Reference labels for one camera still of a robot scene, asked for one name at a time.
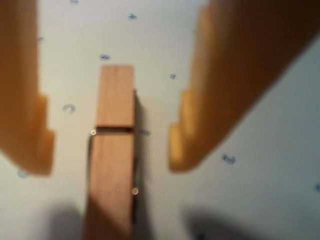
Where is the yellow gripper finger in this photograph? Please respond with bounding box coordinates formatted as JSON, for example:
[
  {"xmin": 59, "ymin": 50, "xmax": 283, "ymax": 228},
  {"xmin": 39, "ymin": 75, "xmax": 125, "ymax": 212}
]
[
  {"xmin": 169, "ymin": 0, "xmax": 320, "ymax": 173},
  {"xmin": 0, "ymin": 0, "xmax": 55, "ymax": 176}
]

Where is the wooden clothespin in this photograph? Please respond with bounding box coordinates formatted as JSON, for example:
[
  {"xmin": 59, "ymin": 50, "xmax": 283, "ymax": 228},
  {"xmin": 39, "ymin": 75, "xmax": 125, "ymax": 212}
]
[{"xmin": 83, "ymin": 64, "xmax": 141, "ymax": 240}]

